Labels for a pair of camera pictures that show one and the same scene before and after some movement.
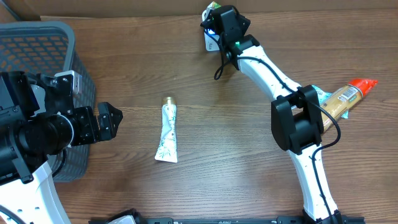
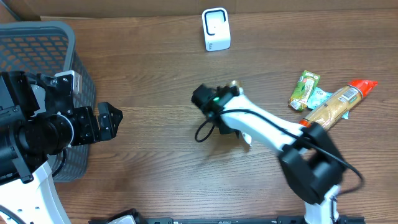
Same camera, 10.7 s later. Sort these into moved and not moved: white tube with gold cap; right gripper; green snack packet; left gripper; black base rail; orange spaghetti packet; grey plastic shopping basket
Moved: right gripper; white tube with gold cap; green snack packet
Not moved: grey plastic shopping basket; black base rail; left gripper; orange spaghetti packet
